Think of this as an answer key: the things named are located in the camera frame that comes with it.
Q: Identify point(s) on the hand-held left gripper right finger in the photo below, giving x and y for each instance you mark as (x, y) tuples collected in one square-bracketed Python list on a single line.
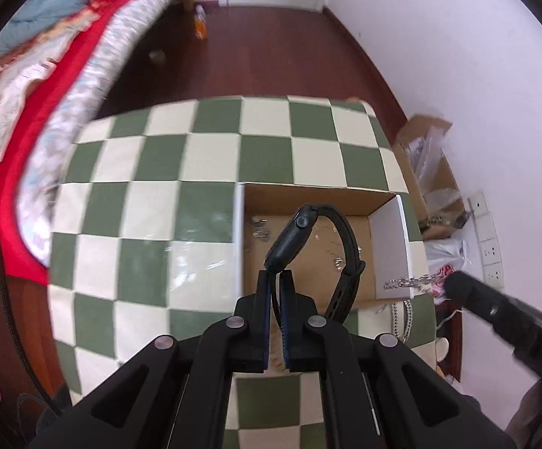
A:
[(284, 332)]

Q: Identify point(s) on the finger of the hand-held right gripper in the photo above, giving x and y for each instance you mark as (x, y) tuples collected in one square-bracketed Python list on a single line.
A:
[(477, 295)]

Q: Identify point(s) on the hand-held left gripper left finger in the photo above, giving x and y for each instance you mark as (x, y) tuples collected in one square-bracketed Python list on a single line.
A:
[(266, 336)]

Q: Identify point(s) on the cardboard box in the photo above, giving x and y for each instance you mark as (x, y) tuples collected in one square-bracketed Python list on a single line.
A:
[(320, 266)]

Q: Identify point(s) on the black smartwatch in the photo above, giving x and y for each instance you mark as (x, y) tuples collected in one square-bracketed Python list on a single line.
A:
[(289, 243)]

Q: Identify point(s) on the person's right forearm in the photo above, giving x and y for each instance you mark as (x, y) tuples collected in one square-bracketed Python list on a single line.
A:
[(540, 416)]

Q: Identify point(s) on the white plastic bag red print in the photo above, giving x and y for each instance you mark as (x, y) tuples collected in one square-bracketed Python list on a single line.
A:
[(449, 257)]

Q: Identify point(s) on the white power strip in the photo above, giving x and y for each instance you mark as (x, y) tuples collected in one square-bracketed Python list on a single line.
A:
[(486, 238)]

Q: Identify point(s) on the brown cardboard carton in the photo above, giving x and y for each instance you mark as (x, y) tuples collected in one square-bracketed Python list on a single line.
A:
[(444, 173)]

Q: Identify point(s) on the clear plastic bags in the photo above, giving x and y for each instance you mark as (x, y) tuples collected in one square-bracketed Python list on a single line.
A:
[(432, 168)]

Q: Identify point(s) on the green white checkered tablecloth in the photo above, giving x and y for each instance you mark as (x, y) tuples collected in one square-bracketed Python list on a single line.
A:
[(158, 159)]

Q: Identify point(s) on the red printed blanket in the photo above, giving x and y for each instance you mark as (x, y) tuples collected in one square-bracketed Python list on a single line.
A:
[(16, 159)]

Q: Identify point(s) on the white patterned mattress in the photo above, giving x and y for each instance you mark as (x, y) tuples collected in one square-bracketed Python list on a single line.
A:
[(88, 84)]

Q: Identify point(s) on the orange drink bottle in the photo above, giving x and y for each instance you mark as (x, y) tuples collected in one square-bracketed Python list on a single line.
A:
[(200, 21)]

